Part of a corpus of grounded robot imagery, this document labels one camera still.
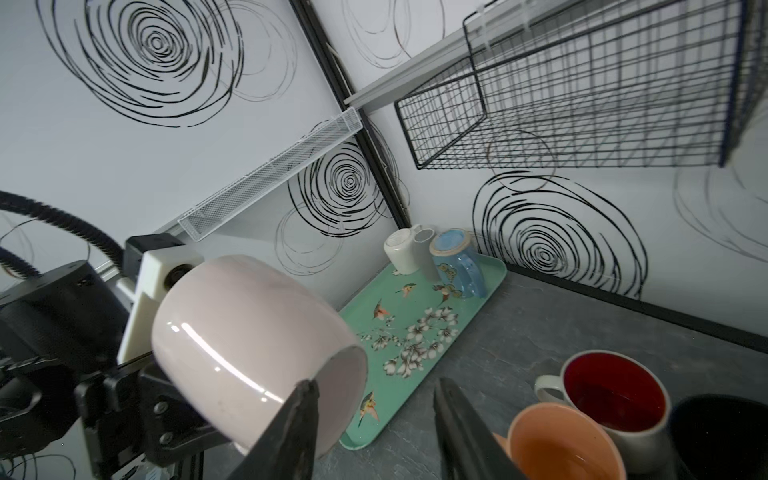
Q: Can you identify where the pink mug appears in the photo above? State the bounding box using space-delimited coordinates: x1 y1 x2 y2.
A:
152 255 368 457

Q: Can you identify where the white ribbed mug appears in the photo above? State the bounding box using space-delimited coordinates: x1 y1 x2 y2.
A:
383 224 423 275

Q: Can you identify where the black mug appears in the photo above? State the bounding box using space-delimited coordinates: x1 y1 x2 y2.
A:
669 394 767 479

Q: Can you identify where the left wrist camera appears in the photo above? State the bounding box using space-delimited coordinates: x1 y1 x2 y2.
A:
117 233 204 365

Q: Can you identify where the white wire shelf basket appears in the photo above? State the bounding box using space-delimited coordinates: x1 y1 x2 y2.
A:
177 107 362 242

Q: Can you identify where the white mug red inside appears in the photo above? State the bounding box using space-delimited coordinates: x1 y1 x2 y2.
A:
534 350 672 475

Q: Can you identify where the small grey mug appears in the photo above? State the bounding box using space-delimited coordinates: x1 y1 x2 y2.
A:
412 224 441 283

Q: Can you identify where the blue butterfly mug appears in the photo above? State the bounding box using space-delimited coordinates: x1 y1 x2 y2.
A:
429 229 487 298

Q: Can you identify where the black wire basket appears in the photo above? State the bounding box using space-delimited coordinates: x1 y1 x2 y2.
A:
395 1 767 170

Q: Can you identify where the beige and salmon mug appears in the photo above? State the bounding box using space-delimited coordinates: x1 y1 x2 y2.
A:
494 403 627 480

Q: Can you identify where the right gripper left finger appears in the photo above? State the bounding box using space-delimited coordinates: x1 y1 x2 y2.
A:
229 380 319 480

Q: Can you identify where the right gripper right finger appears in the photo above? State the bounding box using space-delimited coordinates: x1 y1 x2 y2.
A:
433 377 526 480

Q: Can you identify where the green floral tray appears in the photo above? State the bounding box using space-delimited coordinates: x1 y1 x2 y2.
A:
339 265 487 450

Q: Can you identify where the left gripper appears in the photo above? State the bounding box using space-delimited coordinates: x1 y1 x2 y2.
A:
1 261 226 479

